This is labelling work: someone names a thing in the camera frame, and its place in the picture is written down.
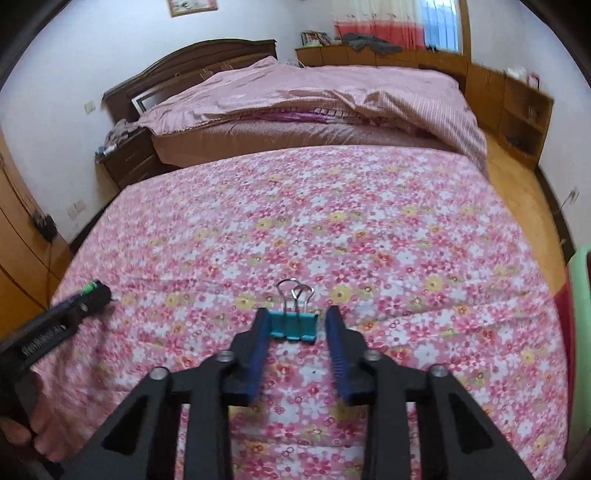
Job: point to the purple striped sheet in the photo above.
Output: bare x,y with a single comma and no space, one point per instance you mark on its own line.
300,116

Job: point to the green basin with red inside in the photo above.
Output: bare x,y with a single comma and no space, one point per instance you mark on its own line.
581,295

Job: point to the dark wooden nightstand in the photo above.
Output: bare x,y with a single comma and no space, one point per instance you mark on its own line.
131,161

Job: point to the white cups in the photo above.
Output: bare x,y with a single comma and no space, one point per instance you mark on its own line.
521,76

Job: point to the wall picture frame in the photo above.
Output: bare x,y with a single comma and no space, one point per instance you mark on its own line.
194,7

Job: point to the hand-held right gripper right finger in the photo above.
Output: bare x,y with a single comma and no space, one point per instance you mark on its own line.
336,350

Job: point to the bed with pink duvet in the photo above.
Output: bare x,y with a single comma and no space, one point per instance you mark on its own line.
323,87

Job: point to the dark wooden headboard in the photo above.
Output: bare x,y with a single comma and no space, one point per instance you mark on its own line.
184,64

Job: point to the small green plastic item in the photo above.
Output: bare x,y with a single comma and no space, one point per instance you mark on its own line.
91,288

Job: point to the long wooden cabinet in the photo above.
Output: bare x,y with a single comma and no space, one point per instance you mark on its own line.
489,92

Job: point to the blue binder clip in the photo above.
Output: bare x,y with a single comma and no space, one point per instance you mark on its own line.
293,325

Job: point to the white and red curtain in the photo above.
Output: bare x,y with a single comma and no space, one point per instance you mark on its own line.
378,23

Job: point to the clothes on nightstand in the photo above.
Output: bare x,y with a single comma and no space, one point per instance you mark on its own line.
121,134

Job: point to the framed photo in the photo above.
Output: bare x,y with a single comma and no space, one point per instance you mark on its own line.
315,38

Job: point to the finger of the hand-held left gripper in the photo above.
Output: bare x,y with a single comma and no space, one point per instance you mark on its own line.
67,305
87,307

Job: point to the person's left hand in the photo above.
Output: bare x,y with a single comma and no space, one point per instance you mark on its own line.
44,443

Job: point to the wall socket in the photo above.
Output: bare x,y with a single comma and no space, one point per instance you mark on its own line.
572,194
90,106
77,208

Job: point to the window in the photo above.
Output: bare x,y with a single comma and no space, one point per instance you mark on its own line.
445,25

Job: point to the wooden wardrobe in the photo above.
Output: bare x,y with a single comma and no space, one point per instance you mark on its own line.
18,221

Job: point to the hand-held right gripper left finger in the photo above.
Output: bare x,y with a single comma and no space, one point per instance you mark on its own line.
258,355

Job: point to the dark grey clothes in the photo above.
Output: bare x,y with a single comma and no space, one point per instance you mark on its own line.
369,42

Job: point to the pink floral cloth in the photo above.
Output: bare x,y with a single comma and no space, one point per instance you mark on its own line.
369,221

